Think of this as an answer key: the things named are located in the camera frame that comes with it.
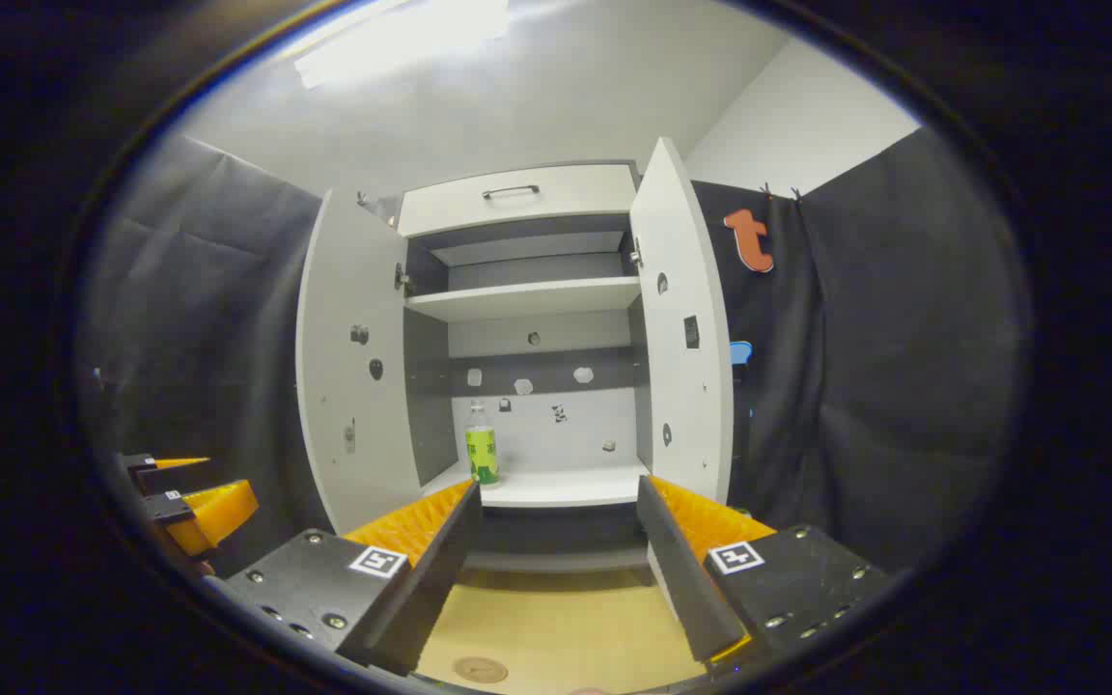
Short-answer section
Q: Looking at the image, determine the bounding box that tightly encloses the green label plastic bottle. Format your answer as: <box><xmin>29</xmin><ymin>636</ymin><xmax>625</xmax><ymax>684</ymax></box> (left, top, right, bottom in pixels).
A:
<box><xmin>464</xmin><ymin>400</ymin><xmax>501</xmax><ymax>487</ymax></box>

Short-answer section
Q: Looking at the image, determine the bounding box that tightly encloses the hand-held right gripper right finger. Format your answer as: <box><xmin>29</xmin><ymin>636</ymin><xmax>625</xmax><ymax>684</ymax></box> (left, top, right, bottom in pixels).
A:
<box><xmin>635</xmin><ymin>475</ymin><xmax>890</xmax><ymax>667</ymax></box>

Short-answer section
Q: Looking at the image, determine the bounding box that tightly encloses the round brown coaster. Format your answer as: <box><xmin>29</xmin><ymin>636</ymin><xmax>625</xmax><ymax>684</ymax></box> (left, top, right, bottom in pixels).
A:
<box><xmin>453</xmin><ymin>656</ymin><xmax>509</xmax><ymax>684</ymax></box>

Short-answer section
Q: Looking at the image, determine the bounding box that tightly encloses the white grey cabinet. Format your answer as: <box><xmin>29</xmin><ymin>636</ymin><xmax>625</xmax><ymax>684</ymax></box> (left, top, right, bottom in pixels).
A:
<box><xmin>398</xmin><ymin>159</ymin><xmax>655</xmax><ymax>575</ymax></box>

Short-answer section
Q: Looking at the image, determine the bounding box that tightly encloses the ceiling light panel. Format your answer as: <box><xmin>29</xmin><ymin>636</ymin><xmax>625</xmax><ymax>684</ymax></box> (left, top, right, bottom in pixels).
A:
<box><xmin>293</xmin><ymin>0</ymin><xmax>511</xmax><ymax>90</ymax></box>

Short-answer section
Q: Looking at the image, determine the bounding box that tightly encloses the white cabinet drawer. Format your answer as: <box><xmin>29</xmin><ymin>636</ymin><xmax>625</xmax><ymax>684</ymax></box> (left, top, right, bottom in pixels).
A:
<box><xmin>398</xmin><ymin>162</ymin><xmax>638</xmax><ymax>238</ymax></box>

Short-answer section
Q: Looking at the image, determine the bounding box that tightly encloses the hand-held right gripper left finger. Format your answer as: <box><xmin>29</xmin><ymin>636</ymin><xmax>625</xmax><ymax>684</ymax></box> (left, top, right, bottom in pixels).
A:
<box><xmin>218</xmin><ymin>480</ymin><xmax>483</xmax><ymax>677</ymax></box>

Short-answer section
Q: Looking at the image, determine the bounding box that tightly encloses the white cabinet door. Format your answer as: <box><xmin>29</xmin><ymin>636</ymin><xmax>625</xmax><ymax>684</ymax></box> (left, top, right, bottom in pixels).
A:
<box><xmin>295</xmin><ymin>188</ymin><xmax>422</xmax><ymax>535</ymax></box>
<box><xmin>629</xmin><ymin>136</ymin><xmax>736</xmax><ymax>505</ymax></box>

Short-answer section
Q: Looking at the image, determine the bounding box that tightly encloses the black backdrop cloth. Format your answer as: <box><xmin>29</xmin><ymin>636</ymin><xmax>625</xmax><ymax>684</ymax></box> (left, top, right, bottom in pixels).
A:
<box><xmin>78</xmin><ymin>125</ymin><xmax>1030</xmax><ymax>575</ymax></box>

